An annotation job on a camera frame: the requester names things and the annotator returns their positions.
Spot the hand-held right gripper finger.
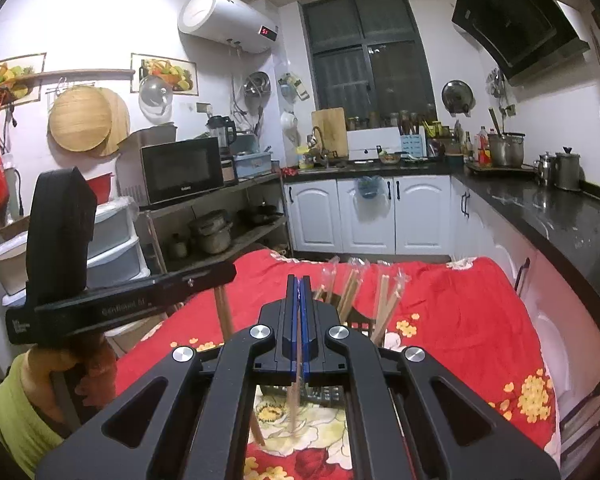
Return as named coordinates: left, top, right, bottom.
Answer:
left=35, top=275, right=298, bottom=480
left=298, top=277, right=561, bottom=480

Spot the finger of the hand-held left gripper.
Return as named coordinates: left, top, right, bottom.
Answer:
left=180, top=264, right=237, bottom=306

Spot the dark green utensil basket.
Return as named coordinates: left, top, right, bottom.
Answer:
left=257, top=295, right=386, bottom=408

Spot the person's left hand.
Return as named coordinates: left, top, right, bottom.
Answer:
left=20, top=334, right=119, bottom=423

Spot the steel pot with lid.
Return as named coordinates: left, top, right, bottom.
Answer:
left=189, top=209, right=234, bottom=256

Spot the plastic drawer unit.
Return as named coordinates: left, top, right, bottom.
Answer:
left=86, top=195, right=152, bottom=287

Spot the white plastic bucket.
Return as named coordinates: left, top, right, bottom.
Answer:
left=0, top=244, right=32, bottom=297

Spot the black frying pan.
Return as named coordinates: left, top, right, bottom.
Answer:
left=236, top=201, right=285, bottom=227

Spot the metal storage rack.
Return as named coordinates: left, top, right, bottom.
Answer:
left=134, top=170, right=295, bottom=276

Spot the black microwave oven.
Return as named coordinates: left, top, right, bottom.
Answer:
left=139, top=136, right=226, bottom=207

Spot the round wooden cutting board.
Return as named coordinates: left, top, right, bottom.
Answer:
left=97, top=87, right=132, bottom=157
left=48, top=85, right=114, bottom=154

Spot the blue grey storage box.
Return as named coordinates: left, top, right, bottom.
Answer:
left=231, top=151, right=274, bottom=179

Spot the black electric kettle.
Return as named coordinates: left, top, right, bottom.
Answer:
left=206, top=115, right=239, bottom=157

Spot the blue plastic bag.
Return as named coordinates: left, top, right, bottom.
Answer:
left=356, top=175, right=384, bottom=202

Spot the red floral blanket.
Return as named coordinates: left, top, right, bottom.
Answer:
left=115, top=249, right=561, bottom=480

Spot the white kitchen cabinet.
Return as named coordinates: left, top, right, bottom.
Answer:
left=451, top=180, right=600, bottom=463
left=282, top=175, right=453, bottom=257

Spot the glass pot lid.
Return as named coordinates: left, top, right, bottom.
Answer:
left=138, top=75, right=175, bottom=124

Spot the steel sink faucet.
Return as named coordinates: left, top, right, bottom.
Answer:
left=307, top=126, right=332, bottom=169

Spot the white countertop appliance box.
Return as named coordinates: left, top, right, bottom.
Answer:
left=346, top=127, right=402, bottom=162

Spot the rectangular wooden cutting board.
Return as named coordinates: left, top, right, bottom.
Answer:
left=311, top=107, right=349, bottom=157

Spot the hanging steel bowl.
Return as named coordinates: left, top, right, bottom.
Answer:
left=243, top=71, right=273, bottom=99

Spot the white blue cutlery holder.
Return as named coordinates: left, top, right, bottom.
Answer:
left=400, top=132, right=428, bottom=159

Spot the group of condiment bottles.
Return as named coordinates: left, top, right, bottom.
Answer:
left=461, top=126, right=493, bottom=168

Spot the white electric water heater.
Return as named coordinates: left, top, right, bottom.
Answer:
left=176, top=0, right=281, bottom=56

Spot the black kitchen countertop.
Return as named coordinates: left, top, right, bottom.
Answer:
left=282, top=157, right=600, bottom=313

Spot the steel stockpot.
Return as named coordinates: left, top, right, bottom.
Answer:
left=487, top=131, right=527, bottom=169

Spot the steel pot lid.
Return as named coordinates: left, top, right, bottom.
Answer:
left=440, top=79, right=477, bottom=114

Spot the dark kitchen window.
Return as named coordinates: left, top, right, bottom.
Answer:
left=299, top=0, right=437, bottom=118

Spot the small steel kettle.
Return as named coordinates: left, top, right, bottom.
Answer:
left=532, top=151, right=557, bottom=187

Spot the row of hanging steel ladles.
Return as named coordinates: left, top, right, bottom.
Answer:
left=485, top=66, right=511, bottom=116

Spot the large steel kettle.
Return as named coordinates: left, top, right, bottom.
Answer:
left=553, top=146, right=584, bottom=192

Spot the black range hood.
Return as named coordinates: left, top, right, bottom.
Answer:
left=451, top=0, right=592, bottom=87

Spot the fruit wall poster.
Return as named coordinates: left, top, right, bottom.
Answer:
left=130, top=52, right=200, bottom=97
left=0, top=51, right=48, bottom=107

